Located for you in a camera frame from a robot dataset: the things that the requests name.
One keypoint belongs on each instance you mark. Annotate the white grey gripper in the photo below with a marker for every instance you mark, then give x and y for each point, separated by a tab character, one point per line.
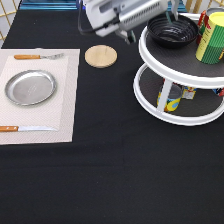
120	16

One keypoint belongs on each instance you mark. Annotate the black ribbed bowl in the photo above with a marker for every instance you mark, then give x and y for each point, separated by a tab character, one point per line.
172	33

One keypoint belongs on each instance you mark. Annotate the white two-tier lazy Susan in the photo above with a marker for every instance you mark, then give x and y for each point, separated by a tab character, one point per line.
163	66

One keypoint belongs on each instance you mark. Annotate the round silver metal plate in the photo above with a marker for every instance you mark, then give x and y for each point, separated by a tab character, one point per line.
30	87

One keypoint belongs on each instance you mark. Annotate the red soup can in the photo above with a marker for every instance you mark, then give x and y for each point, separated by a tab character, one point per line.
203	20

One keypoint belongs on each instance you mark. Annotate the round wooden coaster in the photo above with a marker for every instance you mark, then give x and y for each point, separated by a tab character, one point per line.
100	56

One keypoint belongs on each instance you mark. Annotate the yellow green can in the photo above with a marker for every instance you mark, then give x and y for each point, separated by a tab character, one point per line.
211	46

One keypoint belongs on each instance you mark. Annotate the blue yellow can lower tier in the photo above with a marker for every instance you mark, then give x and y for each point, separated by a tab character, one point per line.
174	98

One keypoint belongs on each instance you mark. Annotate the brown white chocolate box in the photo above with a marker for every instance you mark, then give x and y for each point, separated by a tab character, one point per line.
188	92

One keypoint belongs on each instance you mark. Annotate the red box lower tier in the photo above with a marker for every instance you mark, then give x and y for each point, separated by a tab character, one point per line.
219	91

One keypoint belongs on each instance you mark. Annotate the beige woven placemat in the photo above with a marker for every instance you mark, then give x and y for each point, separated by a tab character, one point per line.
56	112

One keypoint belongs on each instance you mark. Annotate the wooden handled fork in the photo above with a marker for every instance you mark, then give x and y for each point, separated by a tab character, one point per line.
27	57

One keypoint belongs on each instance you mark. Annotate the wooden handled knife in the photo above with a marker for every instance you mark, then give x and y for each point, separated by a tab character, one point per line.
25	128

